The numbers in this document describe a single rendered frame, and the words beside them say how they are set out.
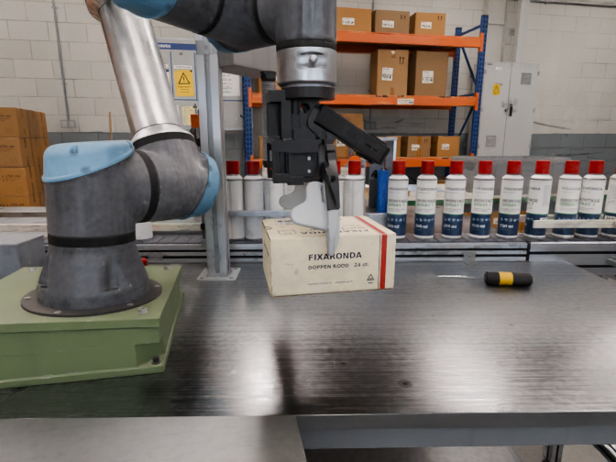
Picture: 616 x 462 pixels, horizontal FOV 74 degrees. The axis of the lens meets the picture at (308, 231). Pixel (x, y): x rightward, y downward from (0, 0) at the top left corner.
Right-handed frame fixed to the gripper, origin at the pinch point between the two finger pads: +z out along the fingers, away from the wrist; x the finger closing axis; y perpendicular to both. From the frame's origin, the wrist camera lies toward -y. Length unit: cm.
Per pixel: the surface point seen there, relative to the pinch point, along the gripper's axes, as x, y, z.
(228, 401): 8.7, 14.0, 17.1
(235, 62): -35.8, 9.9, -28.7
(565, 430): 14.8, -28.6, 23.4
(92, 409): 7.2, 29.8, 16.9
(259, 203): -51, 5, 3
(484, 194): -41, -52, 1
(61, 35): -490, 189, -128
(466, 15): -491, -308, -167
